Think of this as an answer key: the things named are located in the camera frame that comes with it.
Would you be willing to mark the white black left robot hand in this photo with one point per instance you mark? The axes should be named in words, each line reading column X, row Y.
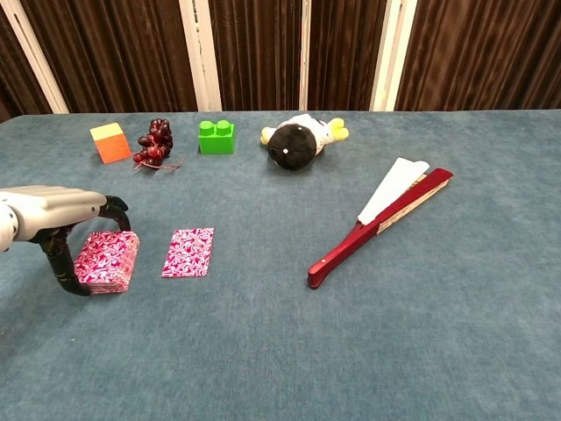
column 52, row 204

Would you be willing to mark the red patterned playing card deck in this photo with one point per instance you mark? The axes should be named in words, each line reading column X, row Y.
column 107, row 261

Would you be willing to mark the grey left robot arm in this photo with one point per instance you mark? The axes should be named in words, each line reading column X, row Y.
column 5, row 228

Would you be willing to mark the pink patterned single card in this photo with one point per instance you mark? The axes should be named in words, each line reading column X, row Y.
column 188, row 252

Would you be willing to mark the yellow orange cube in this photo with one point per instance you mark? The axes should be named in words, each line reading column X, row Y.
column 113, row 144

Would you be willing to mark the dark red grape bunch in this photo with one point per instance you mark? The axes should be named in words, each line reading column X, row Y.
column 155, row 142

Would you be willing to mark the dark brown curtain panel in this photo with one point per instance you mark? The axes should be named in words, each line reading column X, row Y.
column 346, row 52
column 15, row 74
column 258, row 52
column 118, row 52
column 482, row 52

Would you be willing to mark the green toy building block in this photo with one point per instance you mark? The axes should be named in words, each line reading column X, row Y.
column 216, row 140

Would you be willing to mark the black white plush toy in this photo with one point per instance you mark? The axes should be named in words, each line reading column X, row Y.
column 291, row 147

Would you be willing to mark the blue felt table mat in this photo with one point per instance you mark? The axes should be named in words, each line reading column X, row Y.
column 280, row 329

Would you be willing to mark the red white folding fan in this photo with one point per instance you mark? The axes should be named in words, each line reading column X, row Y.
column 385, row 215

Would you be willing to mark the wide white frame post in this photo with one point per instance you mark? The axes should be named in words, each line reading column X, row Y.
column 37, row 61
column 200, row 57
column 392, row 57

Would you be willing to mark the thin white frame post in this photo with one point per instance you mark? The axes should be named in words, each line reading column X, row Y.
column 304, row 57

